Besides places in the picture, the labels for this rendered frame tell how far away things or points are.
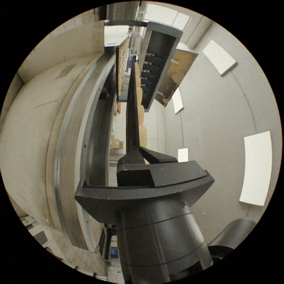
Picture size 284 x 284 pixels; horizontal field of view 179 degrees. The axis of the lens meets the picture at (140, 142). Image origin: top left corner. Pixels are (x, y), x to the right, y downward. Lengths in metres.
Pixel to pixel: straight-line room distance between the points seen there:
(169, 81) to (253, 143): 1.74
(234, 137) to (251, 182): 0.95
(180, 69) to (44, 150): 0.71
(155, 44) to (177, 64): 0.18
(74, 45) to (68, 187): 0.59
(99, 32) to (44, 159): 0.52
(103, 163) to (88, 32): 0.65
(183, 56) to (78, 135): 0.62
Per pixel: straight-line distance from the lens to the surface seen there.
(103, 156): 0.47
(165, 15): 3.70
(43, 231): 1.06
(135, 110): 0.16
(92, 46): 0.55
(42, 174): 0.24
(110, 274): 0.90
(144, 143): 0.16
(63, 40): 0.62
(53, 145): 0.22
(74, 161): 0.19
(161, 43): 0.61
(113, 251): 4.57
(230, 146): 2.21
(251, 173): 2.04
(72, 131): 0.21
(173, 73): 0.67
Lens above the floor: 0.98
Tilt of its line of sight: 9 degrees up
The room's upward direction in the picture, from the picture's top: 92 degrees clockwise
